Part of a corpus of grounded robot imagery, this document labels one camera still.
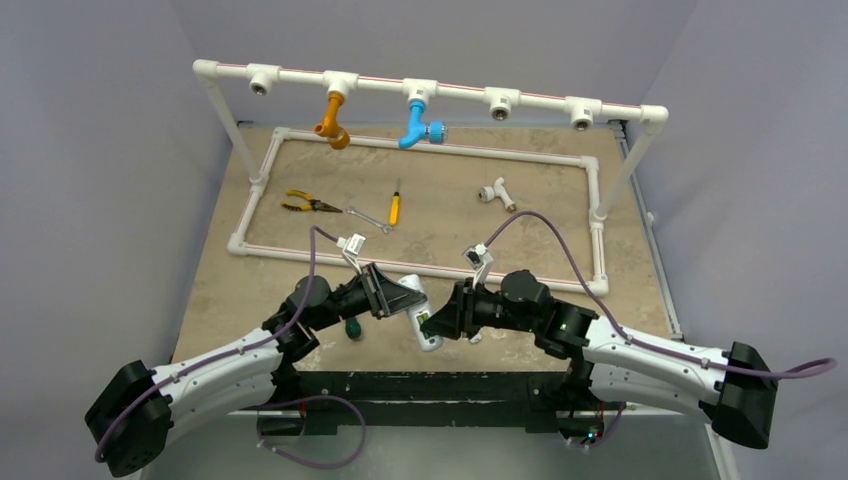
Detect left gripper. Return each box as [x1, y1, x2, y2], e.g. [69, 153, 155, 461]
[309, 263, 425, 332]

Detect white remote control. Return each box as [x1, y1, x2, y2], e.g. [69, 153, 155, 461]
[398, 274, 444, 352]

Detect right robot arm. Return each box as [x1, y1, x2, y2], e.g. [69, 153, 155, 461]
[421, 270, 778, 449]

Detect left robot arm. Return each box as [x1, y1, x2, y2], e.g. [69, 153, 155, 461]
[84, 263, 427, 478]

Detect green stubby screwdriver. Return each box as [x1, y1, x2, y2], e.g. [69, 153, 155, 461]
[345, 318, 363, 341]

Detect silver wrench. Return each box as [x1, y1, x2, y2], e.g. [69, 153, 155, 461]
[345, 206, 393, 234]

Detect yellow screwdriver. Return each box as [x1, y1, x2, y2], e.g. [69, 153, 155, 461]
[388, 178, 402, 227]

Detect white plastic faucet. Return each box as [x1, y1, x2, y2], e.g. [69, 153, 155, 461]
[477, 177, 517, 214]

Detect orange plastic faucet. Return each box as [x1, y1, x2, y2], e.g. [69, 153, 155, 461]
[313, 92, 350, 150]

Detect blue plastic faucet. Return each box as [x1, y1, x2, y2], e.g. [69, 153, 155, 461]
[397, 100, 448, 149]

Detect aluminium rail frame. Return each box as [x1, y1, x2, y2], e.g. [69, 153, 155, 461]
[122, 120, 740, 480]

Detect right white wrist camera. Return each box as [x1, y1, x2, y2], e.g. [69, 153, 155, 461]
[462, 243, 494, 286]

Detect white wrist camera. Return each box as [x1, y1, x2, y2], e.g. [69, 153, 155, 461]
[336, 233, 366, 274]
[462, 243, 494, 286]

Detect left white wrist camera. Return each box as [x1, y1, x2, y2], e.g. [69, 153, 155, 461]
[336, 233, 366, 274]

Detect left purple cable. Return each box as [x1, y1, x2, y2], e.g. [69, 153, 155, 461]
[93, 225, 342, 464]

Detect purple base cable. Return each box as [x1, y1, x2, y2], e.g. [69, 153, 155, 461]
[255, 393, 369, 470]

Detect yellow handled pliers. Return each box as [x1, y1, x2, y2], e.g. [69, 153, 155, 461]
[281, 189, 343, 213]

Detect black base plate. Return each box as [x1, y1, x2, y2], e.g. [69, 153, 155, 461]
[254, 371, 618, 444]

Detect white PVC pipe frame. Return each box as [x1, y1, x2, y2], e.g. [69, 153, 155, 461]
[192, 59, 669, 296]

